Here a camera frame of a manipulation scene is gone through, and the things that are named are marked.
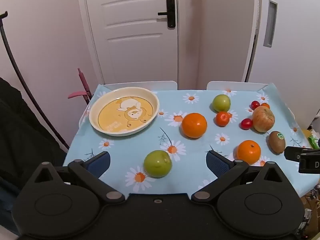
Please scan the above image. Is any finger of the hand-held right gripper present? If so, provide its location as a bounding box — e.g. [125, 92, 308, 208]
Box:
[284, 146, 320, 161]

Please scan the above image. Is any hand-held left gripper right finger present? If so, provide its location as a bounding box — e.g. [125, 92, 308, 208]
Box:
[191, 150, 288, 202]

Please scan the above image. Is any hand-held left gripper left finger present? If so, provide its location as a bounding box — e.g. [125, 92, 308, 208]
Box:
[32, 151, 125, 204]

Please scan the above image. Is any brown kiwi with green sticker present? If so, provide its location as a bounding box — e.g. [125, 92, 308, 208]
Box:
[268, 131, 286, 154]

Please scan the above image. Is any medium orange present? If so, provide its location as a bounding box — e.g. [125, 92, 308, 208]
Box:
[236, 140, 261, 165]

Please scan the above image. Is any large orange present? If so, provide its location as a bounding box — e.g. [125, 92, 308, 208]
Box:
[181, 113, 208, 138]

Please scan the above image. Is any red-yellow apple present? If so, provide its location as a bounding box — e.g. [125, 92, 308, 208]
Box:
[252, 106, 275, 133]

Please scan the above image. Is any large green apple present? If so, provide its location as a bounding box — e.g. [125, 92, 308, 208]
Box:
[143, 150, 172, 178]

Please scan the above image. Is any cream plate with cartoon print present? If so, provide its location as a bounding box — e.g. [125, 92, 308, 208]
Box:
[89, 87, 160, 137]

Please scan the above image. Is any green packet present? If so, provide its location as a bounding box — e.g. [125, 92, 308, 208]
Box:
[308, 135, 320, 149]

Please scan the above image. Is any small tangerine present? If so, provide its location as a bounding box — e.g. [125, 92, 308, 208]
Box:
[216, 111, 230, 127]

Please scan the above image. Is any small green apple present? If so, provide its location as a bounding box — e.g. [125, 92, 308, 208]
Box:
[212, 94, 231, 112]

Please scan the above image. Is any dark cloth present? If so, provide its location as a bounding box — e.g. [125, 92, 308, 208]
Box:
[0, 77, 66, 236]

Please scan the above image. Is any white chair back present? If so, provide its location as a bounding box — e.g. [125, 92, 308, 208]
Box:
[104, 81, 178, 92]
[206, 81, 269, 92]

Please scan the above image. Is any white cabinet door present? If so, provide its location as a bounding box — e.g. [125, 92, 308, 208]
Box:
[241, 0, 320, 125]

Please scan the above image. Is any black curved pole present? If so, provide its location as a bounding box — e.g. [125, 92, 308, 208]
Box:
[0, 11, 70, 150]

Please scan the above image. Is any white panel door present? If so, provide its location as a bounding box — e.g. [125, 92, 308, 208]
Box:
[76, 0, 179, 85]

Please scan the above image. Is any pink dustpan handle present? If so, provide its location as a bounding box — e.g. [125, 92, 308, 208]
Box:
[68, 91, 87, 100]

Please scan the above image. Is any pink-handled tool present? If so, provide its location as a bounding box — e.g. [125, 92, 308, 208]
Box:
[77, 68, 92, 105]

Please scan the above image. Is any recessed cabinet handle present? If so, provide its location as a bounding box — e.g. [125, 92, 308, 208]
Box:
[263, 0, 278, 48]

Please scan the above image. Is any black door lock handle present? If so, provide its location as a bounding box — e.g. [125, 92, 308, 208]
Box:
[157, 0, 176, 29]

